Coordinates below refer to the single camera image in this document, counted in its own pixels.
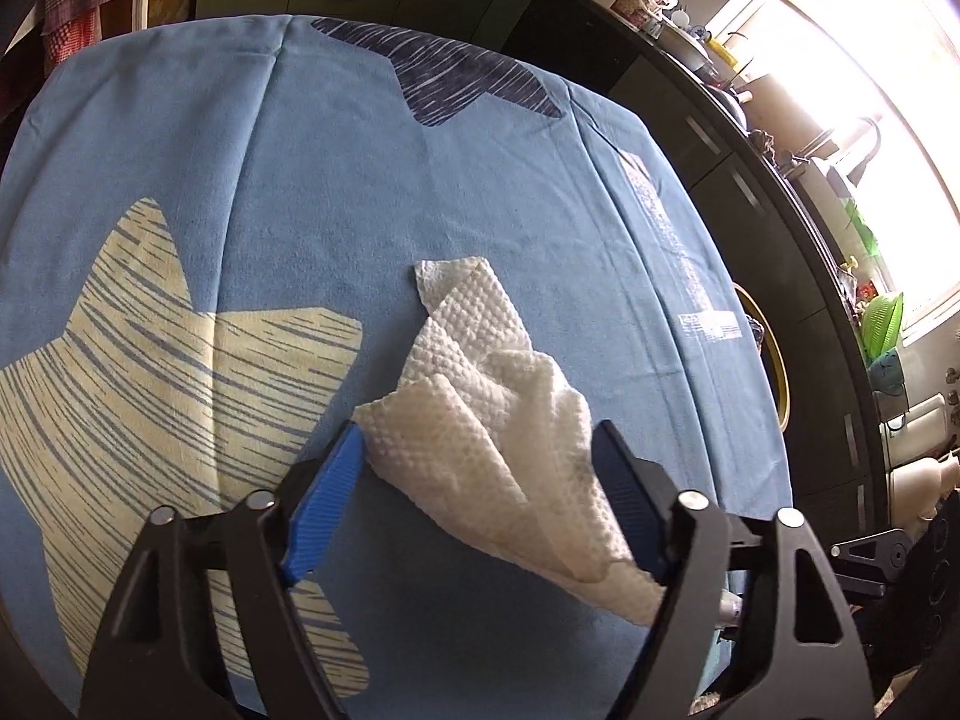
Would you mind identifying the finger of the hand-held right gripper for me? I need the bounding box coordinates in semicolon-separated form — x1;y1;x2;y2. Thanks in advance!
831;529;914;601

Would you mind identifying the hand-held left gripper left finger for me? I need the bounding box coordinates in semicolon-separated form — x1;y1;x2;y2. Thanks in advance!
79;424;366;720

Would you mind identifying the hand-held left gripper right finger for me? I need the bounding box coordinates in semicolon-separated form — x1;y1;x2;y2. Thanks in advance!
592;420;875;720

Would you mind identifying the white paper towel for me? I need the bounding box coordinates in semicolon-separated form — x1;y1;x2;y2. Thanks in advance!
351;256;668;627

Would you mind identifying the white plastic jug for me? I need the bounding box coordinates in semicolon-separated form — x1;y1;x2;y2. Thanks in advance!
885;457;960;533

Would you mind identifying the green plastic colander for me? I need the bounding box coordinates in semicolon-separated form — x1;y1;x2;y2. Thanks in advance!
859;289;907;365

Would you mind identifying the blue printed tablecloth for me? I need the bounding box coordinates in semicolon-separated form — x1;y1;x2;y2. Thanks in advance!
0;13;796;720

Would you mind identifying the dark kitchen countertop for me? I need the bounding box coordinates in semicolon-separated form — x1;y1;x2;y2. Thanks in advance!
517;0;886;421

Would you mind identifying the metal faucet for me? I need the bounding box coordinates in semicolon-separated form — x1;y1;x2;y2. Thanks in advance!
806;116;882;166

